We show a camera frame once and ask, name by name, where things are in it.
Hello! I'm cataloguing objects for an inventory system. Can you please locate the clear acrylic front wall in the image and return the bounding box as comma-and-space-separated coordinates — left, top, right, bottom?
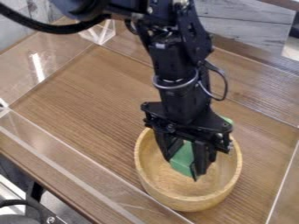
0, 108, 192, 224

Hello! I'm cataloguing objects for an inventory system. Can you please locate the black table leg bracket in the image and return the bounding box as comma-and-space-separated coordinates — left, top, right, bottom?
25, 181, 66, 224

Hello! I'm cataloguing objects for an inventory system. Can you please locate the clear acrylic corner bracket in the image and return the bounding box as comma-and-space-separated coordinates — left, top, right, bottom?
78, 19, 116, 46

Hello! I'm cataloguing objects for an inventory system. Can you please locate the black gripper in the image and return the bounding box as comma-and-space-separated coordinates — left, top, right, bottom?
141, 73, 218, 181

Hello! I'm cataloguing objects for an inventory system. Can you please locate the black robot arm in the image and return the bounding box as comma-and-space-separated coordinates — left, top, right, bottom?
0, 0, 232, 179

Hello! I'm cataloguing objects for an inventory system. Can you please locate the black cable under table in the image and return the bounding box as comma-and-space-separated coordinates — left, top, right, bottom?
0, 199, 50, 224

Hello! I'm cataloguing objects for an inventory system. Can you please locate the green rectangular block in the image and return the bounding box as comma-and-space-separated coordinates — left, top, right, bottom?
169, 116, 233, 178

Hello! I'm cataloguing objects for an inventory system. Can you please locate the brown wooden bowl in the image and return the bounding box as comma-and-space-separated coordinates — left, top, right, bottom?
134, 128, 242, 212

